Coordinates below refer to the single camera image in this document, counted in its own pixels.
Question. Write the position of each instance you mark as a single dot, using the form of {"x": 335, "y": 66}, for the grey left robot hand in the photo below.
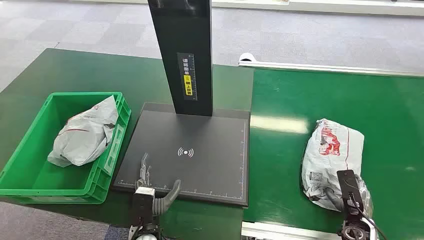
{"x": 167, "y": 198}

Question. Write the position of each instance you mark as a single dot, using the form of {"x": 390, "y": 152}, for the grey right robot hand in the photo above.
{"x": 336, "y": 200}

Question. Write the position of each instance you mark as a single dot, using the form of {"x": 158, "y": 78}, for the white mailer package red print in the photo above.
{"x": 331, "y": 159}

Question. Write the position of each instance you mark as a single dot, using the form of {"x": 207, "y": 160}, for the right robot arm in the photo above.
{"x": 356, "y": 232}

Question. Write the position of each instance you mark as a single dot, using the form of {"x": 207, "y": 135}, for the black inbound scanner machine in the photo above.
{"x": 198, "y": 172}

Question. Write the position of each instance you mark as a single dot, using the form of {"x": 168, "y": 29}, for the green conveyor belt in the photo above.
{"x": 281, "y": 165}

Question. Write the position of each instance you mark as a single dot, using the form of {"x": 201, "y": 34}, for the crumpled grey mailer package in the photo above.
{"x": 82, "y": 139}

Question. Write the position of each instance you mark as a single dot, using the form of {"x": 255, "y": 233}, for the white conveyor end cap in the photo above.
{"x": 246, "y": 57}

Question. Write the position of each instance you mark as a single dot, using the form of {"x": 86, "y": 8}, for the black yellow label sticker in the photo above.
{"x": 187, "y": 76}

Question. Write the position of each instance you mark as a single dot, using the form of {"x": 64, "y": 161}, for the green plastic crate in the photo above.
{"x": 30, "y": 179}

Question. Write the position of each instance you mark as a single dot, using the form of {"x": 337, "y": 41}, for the white low platform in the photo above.
{"x": 331, "y": 7}

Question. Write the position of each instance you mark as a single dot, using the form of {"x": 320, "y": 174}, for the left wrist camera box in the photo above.
{"x": 142, "y": 207}

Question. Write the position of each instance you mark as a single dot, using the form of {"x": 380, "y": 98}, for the short aluminium conveyor rail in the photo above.
{"x": 281, "y": 232}

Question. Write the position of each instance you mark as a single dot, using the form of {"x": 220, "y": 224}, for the long aluminium conveyor rail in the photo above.
{"x": 331, "y": 68}

